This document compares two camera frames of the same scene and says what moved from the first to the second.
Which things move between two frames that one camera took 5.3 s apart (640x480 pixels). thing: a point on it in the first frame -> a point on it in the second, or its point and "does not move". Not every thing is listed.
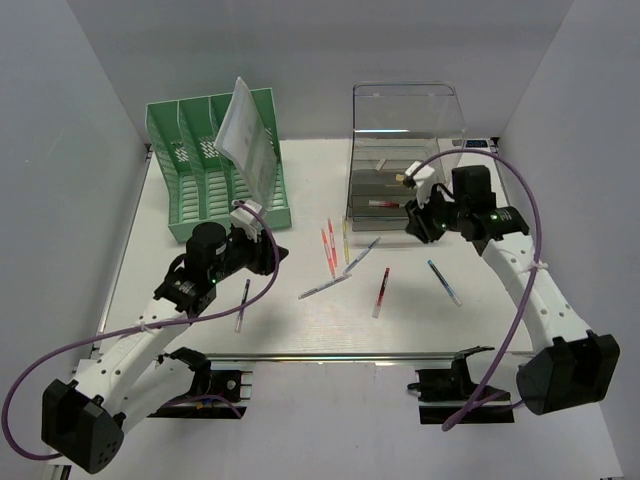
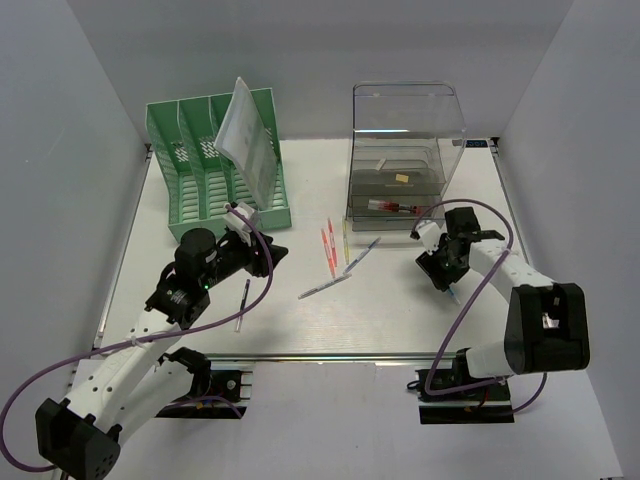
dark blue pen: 241,314 does not move
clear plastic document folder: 245,139 does not move
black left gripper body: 243,252 does not move
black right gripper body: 437,217 -> 442,267
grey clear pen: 319,288 does not move
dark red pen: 380,295 -> 397,207
